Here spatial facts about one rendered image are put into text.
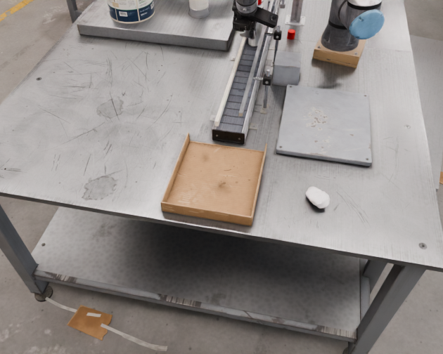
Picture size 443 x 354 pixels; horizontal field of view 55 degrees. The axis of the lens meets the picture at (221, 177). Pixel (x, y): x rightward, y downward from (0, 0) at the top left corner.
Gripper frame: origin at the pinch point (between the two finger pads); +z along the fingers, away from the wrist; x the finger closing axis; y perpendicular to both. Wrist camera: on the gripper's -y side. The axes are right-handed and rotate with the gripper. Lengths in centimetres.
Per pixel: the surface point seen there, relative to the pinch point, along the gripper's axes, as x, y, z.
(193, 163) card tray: 59, 9, -22
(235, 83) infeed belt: 24.1, 2.8, -7.6
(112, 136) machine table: 53, 39, -19
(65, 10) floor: -105, 191, 168
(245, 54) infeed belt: 6.6, 2.5, 2.5
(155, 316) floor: 116, 27, 41
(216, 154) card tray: 54, 3, -20
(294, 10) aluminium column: -27.4, -13.3, 20.8
